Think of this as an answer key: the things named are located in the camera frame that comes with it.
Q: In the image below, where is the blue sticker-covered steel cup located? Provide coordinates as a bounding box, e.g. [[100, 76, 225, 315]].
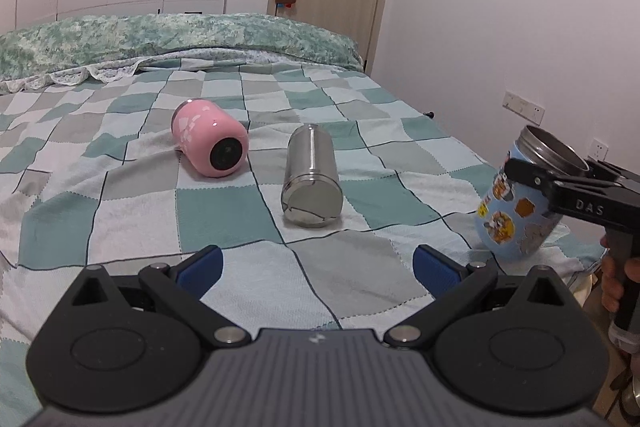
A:
[[475, 126, 588, 261]]

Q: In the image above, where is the checkered green grey bedsheet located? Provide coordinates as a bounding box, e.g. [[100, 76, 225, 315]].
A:
[[0, 56, 609, 427]]

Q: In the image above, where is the pink ceramic mug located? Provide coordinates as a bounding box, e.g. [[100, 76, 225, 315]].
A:
[[170, 98, 248, 178]]

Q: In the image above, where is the green floral duvet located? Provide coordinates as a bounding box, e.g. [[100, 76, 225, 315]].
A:
[[1, 13, 363, 81]]

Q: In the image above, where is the right hand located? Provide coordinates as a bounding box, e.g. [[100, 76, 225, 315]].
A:
[[600, 235, 640, 313]]

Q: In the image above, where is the stainless steel cylinder bottle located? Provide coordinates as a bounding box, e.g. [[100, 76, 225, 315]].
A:
[[281, 124, 344, 228]]

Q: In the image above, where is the white wall socket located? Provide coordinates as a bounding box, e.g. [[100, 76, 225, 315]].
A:
[[588, 139, 608, 161], [502, 91, 544, 126]]

